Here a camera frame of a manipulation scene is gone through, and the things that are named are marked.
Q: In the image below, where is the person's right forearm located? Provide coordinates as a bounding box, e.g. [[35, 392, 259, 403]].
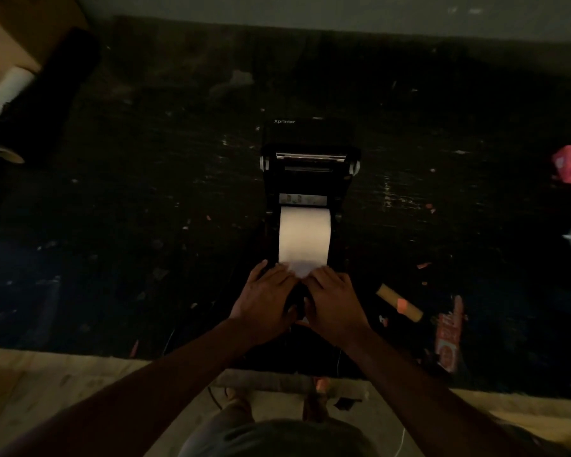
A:
[[344, 327, 536, 457]]

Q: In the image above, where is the white label paper roll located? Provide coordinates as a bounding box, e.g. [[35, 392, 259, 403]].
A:
[[278, 206, 333, 278]]

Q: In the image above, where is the black label printer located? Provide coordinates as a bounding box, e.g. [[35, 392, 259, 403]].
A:
[[259, 116, 362, 331]]

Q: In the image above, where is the person's left foot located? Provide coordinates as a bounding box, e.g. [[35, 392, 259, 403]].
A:
[[224, 386, 253, 417]]

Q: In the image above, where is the brown cardboard box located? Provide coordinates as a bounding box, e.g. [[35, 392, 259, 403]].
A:
[[0, 0, 89, 86]]

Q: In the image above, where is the person's foot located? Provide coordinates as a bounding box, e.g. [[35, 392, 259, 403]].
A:
[[224, 386, 253, 417], [303, 377, 334, 422]]

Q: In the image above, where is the person's left forearm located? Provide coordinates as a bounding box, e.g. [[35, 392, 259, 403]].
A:
[[0, 317, 260, 457]]

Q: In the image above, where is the red and white packet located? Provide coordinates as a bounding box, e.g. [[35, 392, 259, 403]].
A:
[[432, 295, 468, 374]]

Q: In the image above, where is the person's left hand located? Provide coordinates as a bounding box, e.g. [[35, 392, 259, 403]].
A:
[[229, 260, 302, 346]]

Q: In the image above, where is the person's right foot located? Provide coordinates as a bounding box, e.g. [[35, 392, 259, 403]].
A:
[[303, 377, 334, 422]]

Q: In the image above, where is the person's right hand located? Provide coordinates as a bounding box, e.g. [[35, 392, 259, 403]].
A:
[[303, 266, 373, 349]]

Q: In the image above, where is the large white paper roll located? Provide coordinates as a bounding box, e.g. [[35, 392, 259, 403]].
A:
[[0, 66, 35, 177]]

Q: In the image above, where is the brown cardboard tube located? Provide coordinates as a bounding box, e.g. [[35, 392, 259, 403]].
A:
[[376, 283, 424, 323]]

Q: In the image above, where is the black material roll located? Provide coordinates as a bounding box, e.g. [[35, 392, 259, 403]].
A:
[[0, 27, 102, 168]]

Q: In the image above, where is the person's grey clothing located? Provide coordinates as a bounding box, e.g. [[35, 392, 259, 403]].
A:
[[177, 408, 377, 457]]

